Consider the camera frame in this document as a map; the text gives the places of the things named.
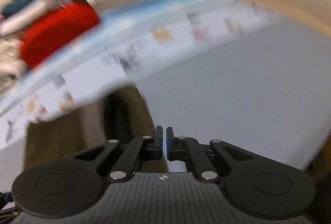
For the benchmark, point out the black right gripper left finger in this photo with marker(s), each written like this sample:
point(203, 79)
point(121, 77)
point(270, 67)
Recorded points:
point(74, 183)

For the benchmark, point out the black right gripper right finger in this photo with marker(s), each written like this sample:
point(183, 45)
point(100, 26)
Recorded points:
point(254, 184)

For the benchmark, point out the brown corduroy pants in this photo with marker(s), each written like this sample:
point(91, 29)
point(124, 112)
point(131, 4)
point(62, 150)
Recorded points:
point(122, 115)

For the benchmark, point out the grey printed bed sheet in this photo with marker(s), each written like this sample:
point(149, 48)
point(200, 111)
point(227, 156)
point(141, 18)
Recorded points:
point(239, 73)

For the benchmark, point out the cream folded blanket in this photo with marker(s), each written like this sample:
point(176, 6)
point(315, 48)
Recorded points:
point(12, 66)

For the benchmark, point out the light blue patterned blanket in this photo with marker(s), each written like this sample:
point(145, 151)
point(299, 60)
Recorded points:
point(116, 25)

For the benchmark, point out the red folded blanket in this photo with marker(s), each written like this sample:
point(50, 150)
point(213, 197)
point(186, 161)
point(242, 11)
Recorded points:
point(54, 30)

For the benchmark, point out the white folded quilt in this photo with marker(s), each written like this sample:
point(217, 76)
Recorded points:
point(29, 14)

